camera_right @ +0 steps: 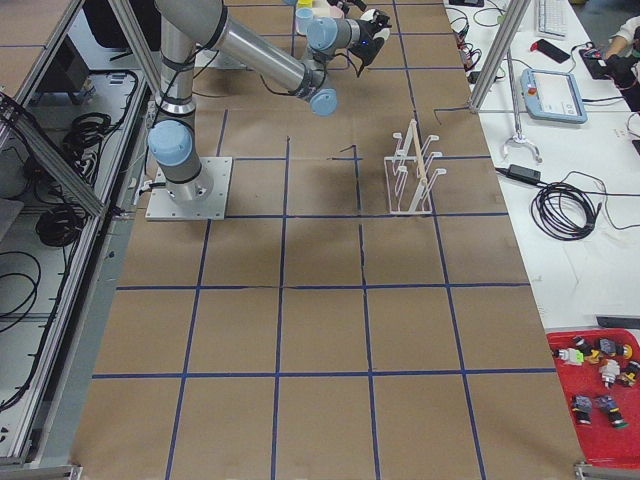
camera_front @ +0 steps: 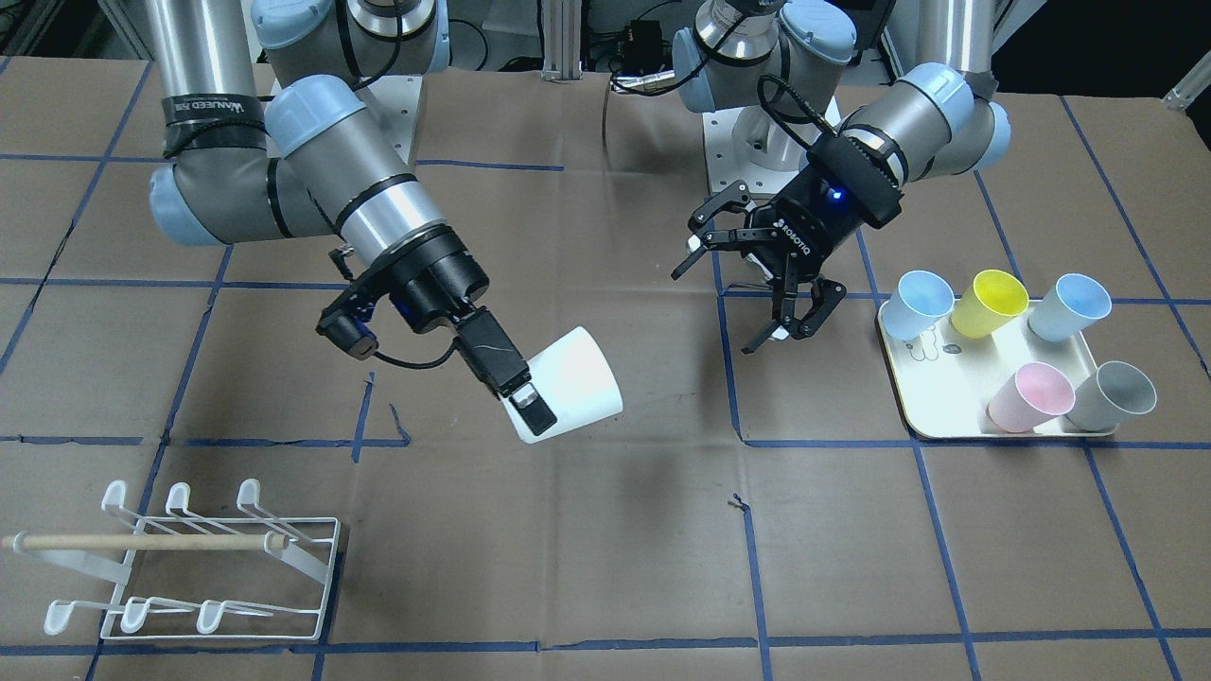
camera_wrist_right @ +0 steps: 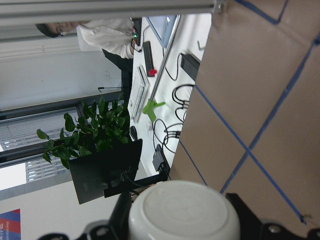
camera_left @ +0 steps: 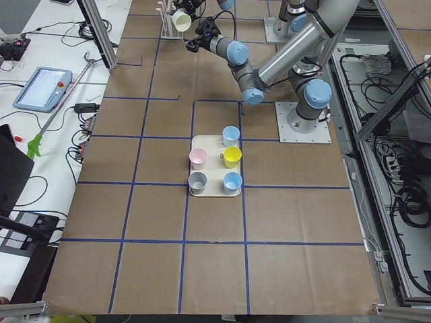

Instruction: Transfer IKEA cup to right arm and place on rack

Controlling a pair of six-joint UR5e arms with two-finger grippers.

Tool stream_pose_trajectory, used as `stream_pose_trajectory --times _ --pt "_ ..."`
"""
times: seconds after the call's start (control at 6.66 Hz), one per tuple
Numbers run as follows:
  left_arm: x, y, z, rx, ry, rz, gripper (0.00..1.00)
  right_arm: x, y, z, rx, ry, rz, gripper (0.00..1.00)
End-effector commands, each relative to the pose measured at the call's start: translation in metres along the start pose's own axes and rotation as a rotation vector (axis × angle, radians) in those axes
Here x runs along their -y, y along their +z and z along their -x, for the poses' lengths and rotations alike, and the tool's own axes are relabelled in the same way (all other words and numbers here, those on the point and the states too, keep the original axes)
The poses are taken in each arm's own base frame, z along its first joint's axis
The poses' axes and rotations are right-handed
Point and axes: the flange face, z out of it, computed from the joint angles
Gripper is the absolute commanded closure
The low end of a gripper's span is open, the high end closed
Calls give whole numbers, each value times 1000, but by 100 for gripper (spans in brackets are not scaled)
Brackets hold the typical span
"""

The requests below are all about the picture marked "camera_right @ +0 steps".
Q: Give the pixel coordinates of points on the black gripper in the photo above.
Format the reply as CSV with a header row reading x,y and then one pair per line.
x,y
370,44

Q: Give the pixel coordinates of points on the white ikea cup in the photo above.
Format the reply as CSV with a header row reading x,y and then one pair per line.
x,y
376,24

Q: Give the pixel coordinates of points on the pink ikea cup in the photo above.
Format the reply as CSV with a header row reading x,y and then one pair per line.
x,y
322,8

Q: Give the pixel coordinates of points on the white keyboard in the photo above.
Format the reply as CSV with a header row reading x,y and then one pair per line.
x,y
550,18

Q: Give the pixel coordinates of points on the black power adapter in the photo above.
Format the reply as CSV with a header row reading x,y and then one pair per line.
x,y
523,174

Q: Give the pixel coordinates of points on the seated person in white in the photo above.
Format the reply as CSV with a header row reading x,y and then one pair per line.
x,y
622,56

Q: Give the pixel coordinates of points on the red parts tray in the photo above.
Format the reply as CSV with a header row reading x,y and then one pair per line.
x,y
599,373

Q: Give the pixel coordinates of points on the white wire cup rack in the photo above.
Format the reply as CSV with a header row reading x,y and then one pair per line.
x,y
409,176

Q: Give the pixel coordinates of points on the aluminium frame post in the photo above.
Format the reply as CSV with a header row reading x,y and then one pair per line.
x,y
513,17

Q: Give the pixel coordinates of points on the green handled reacher grabber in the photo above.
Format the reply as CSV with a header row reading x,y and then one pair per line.
x,y
517,139

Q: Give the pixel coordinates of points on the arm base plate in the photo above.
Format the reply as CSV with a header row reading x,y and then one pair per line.
x,y
203,198

